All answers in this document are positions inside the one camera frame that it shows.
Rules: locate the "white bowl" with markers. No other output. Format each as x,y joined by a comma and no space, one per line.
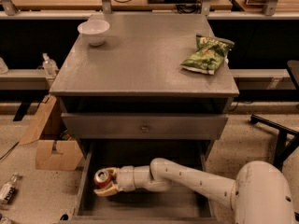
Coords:
94,31

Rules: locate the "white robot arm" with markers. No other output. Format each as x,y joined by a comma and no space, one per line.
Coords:
260,193

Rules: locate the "grey drawer cabinet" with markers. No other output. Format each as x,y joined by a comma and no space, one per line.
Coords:
137,71

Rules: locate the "clear bottle on shelf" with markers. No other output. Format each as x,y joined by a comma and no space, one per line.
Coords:
49,65

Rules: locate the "brown cardboard box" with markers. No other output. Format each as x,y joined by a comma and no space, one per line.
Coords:
56,149

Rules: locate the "black chair base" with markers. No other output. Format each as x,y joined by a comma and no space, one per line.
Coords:
288,139

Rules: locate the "red coke can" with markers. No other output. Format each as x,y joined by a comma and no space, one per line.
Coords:
102,178

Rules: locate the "closed grey top drawer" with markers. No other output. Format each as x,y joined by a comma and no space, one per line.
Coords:
144,126

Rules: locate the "open grey middle drawer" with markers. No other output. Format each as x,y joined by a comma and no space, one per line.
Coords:
177,205

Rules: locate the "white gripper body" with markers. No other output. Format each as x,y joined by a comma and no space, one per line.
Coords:
125,178

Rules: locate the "green chip bag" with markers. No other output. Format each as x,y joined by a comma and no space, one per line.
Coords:
211,53

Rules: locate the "clear bottle on floor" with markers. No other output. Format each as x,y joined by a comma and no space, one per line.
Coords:
8,189

